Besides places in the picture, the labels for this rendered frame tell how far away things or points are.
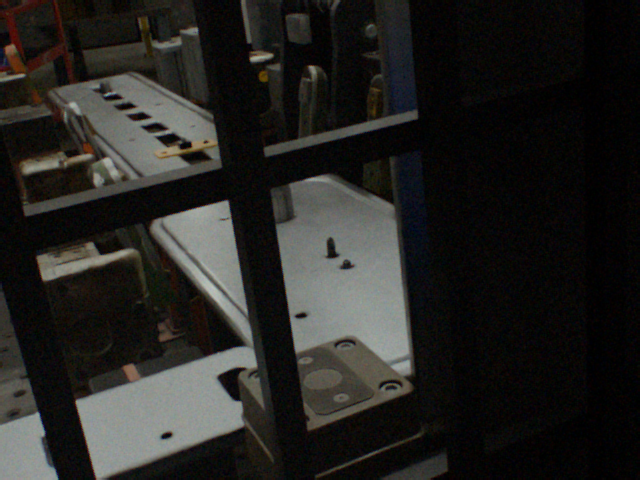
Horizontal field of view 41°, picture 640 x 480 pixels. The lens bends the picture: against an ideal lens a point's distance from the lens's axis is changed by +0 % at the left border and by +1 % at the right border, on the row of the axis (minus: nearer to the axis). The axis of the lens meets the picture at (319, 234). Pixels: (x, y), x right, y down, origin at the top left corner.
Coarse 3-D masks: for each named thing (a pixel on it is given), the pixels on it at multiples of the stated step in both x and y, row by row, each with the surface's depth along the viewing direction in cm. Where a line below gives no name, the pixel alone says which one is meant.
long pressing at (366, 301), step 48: (48, 96) 170; (96, 96) 160; (144, 96) 154; (96, 144) 128; (144, 144) 122; (336, 192) 92; (192, 240) 84; (288, 240) 81; (336, 240) 80; (384, 240) 78; (240, 288) 72; (288, 288) 71; (336, 288) 70; (384, 288) 69; (240, 336) 65; (336, 336) 62; (384, 336) 62
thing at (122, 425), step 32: (224, 352) 62; (128, 384) 60; (160, 384) 59; (192, 384) 59; (32, 416) 58; (96, 416) 56; (128, 416) 56; (160, 416) 55; (192, 416) 55; (224, 416) 55; (0, 448) 54; (32, 448) 54; (96, 448) 53; (128, 448) 53; (160, 448) 52; (192, 448) 52; (224, 448) 53
